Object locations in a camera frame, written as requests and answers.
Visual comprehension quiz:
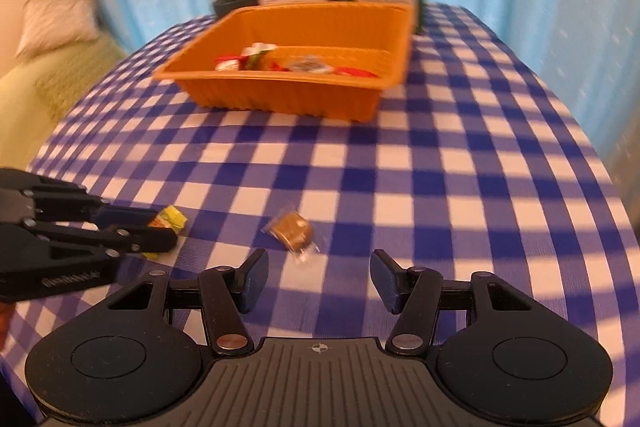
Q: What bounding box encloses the blue white checkered tablecloth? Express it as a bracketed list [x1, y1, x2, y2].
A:
[30, 4, 639, 426]

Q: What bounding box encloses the brown candy clear wrapper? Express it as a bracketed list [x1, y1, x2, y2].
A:
[264, 210, 319, 263]

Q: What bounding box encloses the white patterned pillow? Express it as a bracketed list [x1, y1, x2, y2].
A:
[16, 0, 100, 57]

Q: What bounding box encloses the red candy in tray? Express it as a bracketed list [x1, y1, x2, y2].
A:
[215, 55, 245, 72]

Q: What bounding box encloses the clear grey snack packet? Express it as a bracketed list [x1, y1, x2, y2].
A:
[284, 55, 334, 75]

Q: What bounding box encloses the left hand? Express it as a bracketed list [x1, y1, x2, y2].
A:
[0, 303, 15, 350]

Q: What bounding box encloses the green sofa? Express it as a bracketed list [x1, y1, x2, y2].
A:
[1, 32, 126, 170]

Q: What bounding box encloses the orange plastic tray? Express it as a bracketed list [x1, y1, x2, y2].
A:
[153, 1, 413, 122]

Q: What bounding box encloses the white green candy in tray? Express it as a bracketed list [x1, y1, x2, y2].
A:
[240, 42, 278, 70]

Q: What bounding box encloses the small red candy packet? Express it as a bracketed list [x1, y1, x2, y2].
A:
[333, 67, 376, 78]

